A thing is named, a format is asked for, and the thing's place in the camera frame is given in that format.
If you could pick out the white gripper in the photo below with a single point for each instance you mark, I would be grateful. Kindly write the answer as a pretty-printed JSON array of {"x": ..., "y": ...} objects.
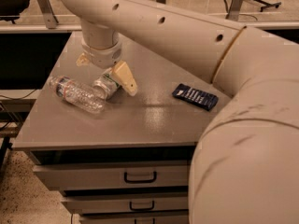
[{"x": 102, "y": 58}]

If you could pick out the clear plastic water bottle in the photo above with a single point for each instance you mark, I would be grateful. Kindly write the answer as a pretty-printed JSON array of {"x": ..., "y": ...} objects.
[{"x": 78, "y": 94}]

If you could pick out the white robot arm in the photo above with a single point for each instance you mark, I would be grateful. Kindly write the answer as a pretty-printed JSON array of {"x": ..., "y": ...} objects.
[{"x": 245, "y": 167}]

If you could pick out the grey drawer cabinet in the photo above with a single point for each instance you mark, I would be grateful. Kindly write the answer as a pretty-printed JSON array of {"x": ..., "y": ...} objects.
[{"x": 151, "y": 126}]

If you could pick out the blue snack packet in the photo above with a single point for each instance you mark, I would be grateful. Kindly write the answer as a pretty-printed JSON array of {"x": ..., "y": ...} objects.
[{"x": 195, "y": 97}]

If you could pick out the black office chair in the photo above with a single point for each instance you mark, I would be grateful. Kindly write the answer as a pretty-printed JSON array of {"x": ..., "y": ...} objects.
[{"x": 10, "y": 10}]

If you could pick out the left metal bracket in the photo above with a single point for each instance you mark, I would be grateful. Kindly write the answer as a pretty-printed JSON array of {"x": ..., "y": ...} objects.
[{"x": 50, "y": 20}]

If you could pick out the top drawer with black handle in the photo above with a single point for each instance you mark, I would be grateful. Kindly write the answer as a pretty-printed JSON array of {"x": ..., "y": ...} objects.
[{"x": 118, "y": 175}]

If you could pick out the drawer with black handle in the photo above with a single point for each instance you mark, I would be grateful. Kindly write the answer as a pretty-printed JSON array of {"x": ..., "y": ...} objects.
[
  {"x": 126, "y": 203},
  {"x": 118, "y": 175},
  {"x": 176, "y": 217}
]

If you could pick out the middle drawer with black handle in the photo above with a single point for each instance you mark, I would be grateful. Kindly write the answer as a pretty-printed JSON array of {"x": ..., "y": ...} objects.
[{"x": 126, "y": 203}]

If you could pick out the right metal bracket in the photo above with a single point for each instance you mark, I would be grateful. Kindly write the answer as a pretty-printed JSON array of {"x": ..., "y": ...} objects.
[{"x": 234, "y": 10}]

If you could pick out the bottom drawer with black handle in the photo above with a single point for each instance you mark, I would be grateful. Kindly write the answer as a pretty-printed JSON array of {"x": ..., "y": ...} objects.
[{"x": 176, "y": 217}]

